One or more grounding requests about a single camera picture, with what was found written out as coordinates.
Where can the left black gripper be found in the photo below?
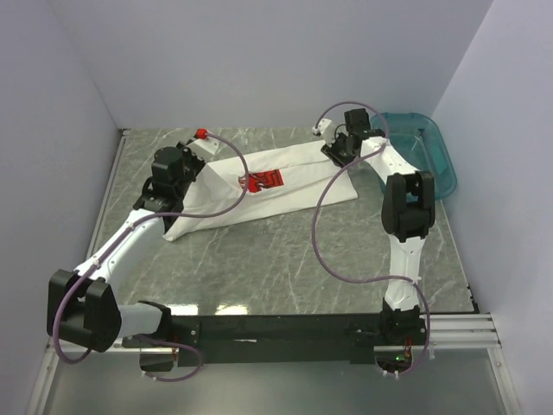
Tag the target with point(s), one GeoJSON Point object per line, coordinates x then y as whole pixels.
{"type": "Point", "coordinates": [187, 153]}

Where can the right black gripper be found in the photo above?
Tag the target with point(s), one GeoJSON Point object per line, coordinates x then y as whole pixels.
{"type": "Point", "coordinates": [330, 152]}

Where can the white t-shirt red print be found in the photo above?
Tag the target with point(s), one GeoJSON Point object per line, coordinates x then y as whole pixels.
{"type": "Point", "coordinates": [281, 181]}

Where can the teal plastic bin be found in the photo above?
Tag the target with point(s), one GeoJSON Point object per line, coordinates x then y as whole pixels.
{"type": "Point", "coordinates": [419, 141]}

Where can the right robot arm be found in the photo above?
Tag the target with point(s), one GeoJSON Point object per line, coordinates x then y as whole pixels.
{"type": "Point", "coordinates": [407, 213]}

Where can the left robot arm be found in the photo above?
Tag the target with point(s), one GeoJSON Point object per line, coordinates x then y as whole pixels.
{"type": "Point", "coordinates": [82, 304]}

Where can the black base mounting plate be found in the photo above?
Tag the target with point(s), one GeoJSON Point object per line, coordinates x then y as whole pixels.
{"type": "Point", "coordinates": [225, 339]}

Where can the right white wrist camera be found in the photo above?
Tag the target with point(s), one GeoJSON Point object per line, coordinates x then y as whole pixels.
{"type": "Point", "coordinates": [325, 130]}

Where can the aluminium frame rail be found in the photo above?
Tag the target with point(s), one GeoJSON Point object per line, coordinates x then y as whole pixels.
{"type": "Point", "coordinates": [463, 331]}

